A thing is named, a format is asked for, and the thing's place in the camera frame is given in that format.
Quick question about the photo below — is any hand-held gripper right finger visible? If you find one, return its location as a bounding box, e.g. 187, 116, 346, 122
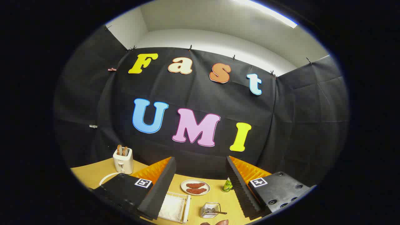
226, 155, 317, 220

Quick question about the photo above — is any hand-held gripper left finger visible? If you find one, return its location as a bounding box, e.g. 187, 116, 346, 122
89, 156, 177, 221

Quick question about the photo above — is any white wire dish rack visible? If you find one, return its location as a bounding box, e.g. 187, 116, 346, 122
158, 191, 191, 224

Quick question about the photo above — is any silver wire basket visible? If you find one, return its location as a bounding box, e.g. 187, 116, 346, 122
200, 202, 222, 218

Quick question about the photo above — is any white plate with meat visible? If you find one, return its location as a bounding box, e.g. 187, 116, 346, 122
181, 179, 211, 196

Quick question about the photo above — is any green drink bottle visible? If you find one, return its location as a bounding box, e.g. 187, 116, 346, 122
222, 177, 234, 193

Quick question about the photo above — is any white drain mat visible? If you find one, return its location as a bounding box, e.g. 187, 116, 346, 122
159, 194, 185, 222

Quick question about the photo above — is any white toaster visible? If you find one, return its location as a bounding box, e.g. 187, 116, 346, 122
113, 147, 134, 174

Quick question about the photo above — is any black backdrop cloth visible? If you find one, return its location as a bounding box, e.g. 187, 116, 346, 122
53, 25, 350, 188

